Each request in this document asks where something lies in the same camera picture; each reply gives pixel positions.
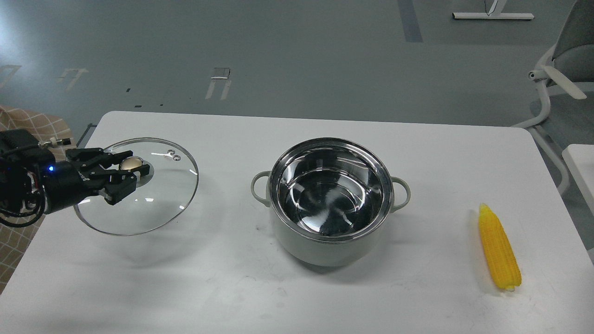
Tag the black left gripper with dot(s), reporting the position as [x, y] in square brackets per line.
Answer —
[67, 183]

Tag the white side table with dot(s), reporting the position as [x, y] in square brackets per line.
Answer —
[580, 162]

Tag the white desk foot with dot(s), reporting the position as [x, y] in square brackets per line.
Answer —
[495, 12]

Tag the grey office chair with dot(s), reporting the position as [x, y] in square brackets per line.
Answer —
[563, 113]

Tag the grey steel cooking pot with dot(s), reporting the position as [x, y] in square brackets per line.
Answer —
[328, 199]

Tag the glass pot lid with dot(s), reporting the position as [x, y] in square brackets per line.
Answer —
[159, 198]

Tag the yellow corn cob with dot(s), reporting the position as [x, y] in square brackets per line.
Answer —
[498, 253]

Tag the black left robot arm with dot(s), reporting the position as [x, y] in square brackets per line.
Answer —
[34, 183]

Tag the checkered beige cloth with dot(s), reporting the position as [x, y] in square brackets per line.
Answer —
[15, 241]

